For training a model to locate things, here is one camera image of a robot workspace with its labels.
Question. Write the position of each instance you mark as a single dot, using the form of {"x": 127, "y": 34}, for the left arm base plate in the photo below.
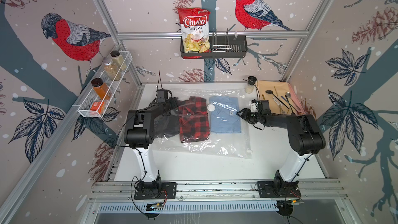
{"x": 153, "y": 190}

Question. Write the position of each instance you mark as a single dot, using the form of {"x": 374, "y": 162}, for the black wire wall basket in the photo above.
{"x": 218, "y": 46}

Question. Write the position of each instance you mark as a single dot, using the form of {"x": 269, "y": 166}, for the white handled fork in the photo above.
{"x": 279, "y": 105}

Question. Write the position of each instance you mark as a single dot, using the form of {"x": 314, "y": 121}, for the beige cloth napkin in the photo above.
{"x": 279, "y": 89}

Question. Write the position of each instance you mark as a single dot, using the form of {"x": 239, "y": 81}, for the iridescent spoon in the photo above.
{"x": 297, "y": 108}

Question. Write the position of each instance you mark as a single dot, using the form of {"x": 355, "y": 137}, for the spice jar silver lid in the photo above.
{"x": 111, "y": 69}

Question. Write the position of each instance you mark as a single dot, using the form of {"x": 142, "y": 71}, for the spice jar black lid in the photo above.
{"x": 118, "y": 59}

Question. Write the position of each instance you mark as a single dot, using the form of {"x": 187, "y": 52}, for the small orange box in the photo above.
{"x": 98, "y": 106}

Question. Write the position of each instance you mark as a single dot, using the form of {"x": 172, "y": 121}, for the clear acrylic wall shelf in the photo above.
{"x": 84, "y": 107}

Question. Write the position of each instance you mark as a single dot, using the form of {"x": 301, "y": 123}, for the clear plastic vacuum bag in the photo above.
{"x": 231, "y": 145}

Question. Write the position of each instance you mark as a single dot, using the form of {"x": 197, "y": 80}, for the Chuba cassava chips bag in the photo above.
{"x": 194, "y": 25}

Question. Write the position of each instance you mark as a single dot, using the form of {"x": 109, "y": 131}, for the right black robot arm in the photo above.
{"x": 304, "y": 135}

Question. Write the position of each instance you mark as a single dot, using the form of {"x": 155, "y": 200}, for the red black plaid cloth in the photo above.
{"x": 193, "y": 120}

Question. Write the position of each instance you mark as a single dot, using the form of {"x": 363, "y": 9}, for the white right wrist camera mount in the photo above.
{"x": 254, "y": 106}

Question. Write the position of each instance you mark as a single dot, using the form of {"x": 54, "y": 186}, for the dark grey striped shirt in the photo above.
{"x": 167, "y": 125}

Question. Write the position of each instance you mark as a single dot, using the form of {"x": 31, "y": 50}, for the blue cloth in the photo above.
{"x": 224, "y": 118}

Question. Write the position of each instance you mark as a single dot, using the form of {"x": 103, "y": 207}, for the black ladle spoon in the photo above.
{"x": 277, "y": 99}

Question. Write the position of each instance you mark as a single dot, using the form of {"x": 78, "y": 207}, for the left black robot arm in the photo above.
{"x": 139, "y": 134}

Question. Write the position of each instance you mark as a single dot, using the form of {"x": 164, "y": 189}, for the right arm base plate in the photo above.
{"x": 270, "y": 189}

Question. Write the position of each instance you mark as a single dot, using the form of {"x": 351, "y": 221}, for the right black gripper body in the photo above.
{"x": 255, "y": 116}

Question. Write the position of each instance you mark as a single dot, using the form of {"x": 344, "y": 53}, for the glass shaker black lid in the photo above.
{"x": 251, "y": 82}

